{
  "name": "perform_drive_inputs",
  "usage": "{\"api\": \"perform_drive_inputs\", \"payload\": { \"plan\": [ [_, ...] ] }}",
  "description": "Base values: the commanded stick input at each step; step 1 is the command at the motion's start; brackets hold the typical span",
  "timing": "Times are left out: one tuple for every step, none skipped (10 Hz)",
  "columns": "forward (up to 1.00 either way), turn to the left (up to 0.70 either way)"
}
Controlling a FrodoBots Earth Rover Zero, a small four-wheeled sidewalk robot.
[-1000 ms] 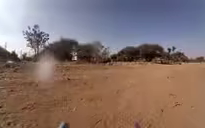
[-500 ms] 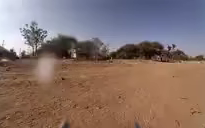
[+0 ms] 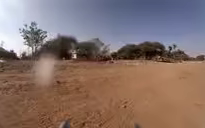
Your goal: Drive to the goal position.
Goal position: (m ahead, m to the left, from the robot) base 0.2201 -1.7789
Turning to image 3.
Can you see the row of dark bushes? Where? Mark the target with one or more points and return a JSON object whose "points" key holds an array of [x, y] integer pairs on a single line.
{"points": [[140, 50]]}

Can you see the reddish-brown dirt ground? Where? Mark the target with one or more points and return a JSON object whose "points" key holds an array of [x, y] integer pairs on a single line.
{"points": [[140, 90]]}

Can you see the tall thin leafy tree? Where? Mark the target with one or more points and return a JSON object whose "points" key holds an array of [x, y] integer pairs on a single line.
{"points": [[33, 35]]}

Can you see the robot's own part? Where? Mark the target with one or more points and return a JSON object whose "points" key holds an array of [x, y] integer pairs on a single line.
{"points": [[65, 124], [137, 126]]}

